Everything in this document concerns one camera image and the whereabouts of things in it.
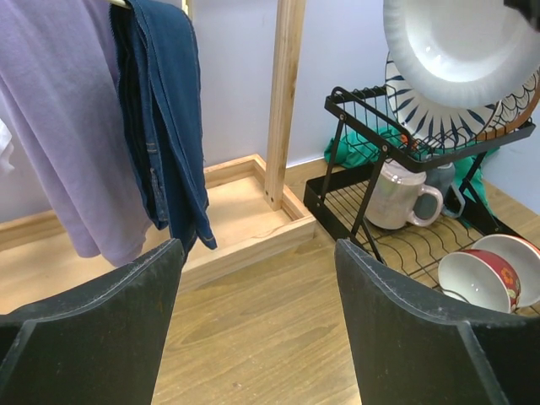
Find green t-shirt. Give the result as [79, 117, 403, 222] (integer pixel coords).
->
[334, 127, 493, 213]

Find plain white scalloped plate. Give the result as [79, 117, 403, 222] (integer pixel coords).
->
[383, 1, 539, 108]

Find white bowl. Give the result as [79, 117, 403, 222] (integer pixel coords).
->
[437, 249, 521, 313]

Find dark blue cloth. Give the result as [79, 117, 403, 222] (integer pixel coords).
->
[109, 1, 217, 251]

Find pink ceramic mug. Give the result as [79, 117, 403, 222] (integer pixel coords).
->
[364, 159, 444, 230]

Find white cloth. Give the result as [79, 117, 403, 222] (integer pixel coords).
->
[0, 121, 14, 177]

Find purple cloth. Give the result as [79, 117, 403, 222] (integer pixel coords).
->
[1, 1, 149, 267]

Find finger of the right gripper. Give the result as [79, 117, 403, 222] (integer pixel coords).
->
[504, 0, 540, 28]

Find orange bowl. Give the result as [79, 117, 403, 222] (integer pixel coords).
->
[472, 234, 539, 308]

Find wooden clothes rack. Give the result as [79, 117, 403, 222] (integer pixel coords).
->
[1, 1, 316, 314]

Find orange patterned cloth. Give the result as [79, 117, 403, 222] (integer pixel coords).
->
[399, 133, 419, 151]

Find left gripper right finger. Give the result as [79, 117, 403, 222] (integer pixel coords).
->
[334, 239, 539, 404]

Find grey ceramic mug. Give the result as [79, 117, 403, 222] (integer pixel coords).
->
[426, 163, 466, 219]

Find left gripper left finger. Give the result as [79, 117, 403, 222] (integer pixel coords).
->
[1, 240, 185, 404]

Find blue striped white plate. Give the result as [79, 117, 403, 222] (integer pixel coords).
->
[385, 55, 500, 149]

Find brown flower pattern plate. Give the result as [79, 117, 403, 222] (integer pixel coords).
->
[476, 69, 539, 141]

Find black wire dish rack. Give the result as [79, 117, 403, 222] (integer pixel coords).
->
[304, 85, 539, 315]

